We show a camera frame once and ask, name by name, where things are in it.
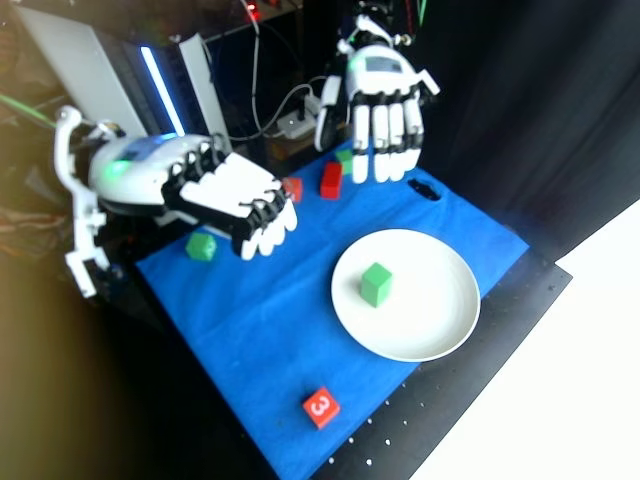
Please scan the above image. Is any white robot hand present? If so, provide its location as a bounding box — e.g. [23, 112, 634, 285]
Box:
[313, 43, 441, 184]
[88, 133, 299, 261]

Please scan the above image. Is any tall red block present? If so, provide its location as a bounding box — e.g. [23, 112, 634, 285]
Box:
[319, 161, 344, 201]

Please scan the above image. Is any white round plate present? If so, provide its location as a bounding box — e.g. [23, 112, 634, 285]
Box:
[330, 228, 482, 363]

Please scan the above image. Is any white power strip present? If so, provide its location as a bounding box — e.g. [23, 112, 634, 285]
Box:
[276, 92, 326, 140]

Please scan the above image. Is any white tower with blue light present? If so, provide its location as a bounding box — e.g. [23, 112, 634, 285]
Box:
[13, 4, 232, 151]

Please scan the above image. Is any small black clip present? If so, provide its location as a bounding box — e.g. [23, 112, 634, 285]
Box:
[407, 178, 443, 203]

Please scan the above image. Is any red cube with white print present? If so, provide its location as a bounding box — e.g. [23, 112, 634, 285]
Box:
[282, 177, 305, 204]

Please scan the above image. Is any blue cloth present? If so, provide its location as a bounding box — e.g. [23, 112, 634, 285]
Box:
[135, 130, 531, 480]

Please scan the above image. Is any red cube with number three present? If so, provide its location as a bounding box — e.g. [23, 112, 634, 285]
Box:
[301, 385, 342, 430]

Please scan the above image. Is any black perforated board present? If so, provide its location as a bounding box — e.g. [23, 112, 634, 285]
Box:
[309, 249, 574, 480]

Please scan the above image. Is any green cable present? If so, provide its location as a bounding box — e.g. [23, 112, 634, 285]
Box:
[0, 93, 56, 129]

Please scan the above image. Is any white cable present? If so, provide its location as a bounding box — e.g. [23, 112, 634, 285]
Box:
[238, 0, 281, 141]

